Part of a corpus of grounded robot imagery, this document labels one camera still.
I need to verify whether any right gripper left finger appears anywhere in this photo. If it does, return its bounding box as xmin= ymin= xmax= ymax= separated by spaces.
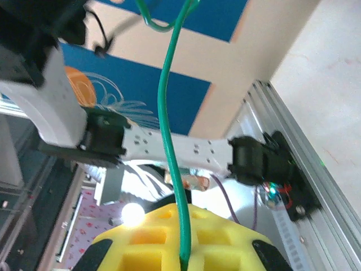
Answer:
xmin=72 ymin=203 xmax=186 ymax=271

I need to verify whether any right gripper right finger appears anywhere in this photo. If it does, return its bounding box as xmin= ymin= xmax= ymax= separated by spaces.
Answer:
xmin=183 ymin=203 xmax=294 ymax=271

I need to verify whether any green cable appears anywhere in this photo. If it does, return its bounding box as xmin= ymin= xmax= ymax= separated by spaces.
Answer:
xmin=134 ymin=0 xmax=202 ymax=270

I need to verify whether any purple floral floor mat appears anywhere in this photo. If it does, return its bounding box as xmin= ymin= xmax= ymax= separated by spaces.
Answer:
xmin=58 ymin=188 xmax=125 ymax=265

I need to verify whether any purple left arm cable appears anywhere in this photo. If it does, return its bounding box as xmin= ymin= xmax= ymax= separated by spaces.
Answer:
xmin=210 ymin=173 xmax=259 ymax=231

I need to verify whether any white slotted cable duct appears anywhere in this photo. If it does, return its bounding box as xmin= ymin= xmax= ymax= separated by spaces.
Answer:
xmin=272 ymin=208 xmax=310 ymax=271

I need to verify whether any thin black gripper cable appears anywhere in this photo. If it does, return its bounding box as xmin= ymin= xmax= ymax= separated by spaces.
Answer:
xmin=84 ymin=8 xmax=142 ymax=57

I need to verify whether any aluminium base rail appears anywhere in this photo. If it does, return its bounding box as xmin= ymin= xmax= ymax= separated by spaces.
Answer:
xmin=242 ymin=80 xmax=361 ymax=271

